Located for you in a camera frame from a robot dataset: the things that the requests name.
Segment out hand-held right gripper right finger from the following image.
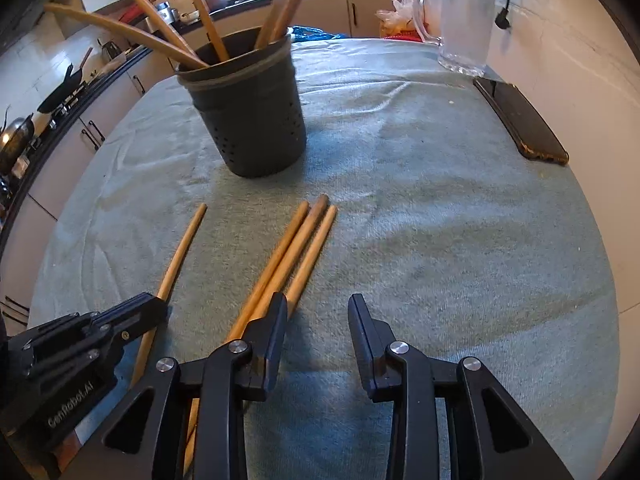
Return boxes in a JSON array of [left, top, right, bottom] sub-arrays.
[[347, 292, 576, 480]]

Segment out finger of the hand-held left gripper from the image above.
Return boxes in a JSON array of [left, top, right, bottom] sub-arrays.
[[7, 292, 168, 380]]

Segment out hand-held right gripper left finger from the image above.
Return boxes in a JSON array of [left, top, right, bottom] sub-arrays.
[[60, 291, 289, 480]]

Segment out black perforated utensil holder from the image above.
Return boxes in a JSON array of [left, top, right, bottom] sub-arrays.
[[176, 27, 307, 179]]

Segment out wooden utensils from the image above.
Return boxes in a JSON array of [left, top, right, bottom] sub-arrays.
[[44, 2, 210, 70]]

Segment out green towel table cover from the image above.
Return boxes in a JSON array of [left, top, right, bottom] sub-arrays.
[[27, 35, 621, 480]]

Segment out wok with lid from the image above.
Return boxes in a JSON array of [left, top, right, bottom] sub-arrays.
[[0, 115, 36, 176]]

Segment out black frying pan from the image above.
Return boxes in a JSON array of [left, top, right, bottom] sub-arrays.
[[37, 62, 83, 114]]

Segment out black smartphone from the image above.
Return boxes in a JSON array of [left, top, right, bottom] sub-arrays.
[[472, 76, 571, 167]]

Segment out blue plastic bag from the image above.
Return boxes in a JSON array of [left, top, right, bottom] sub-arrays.
[[291, 25, 348, 43]]

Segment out silver rice cooker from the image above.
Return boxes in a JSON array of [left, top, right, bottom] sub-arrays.
[[150, 1, 182, 28]]

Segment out clear glass mug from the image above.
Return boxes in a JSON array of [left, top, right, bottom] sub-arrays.
[[412, 0, 497, 78]]

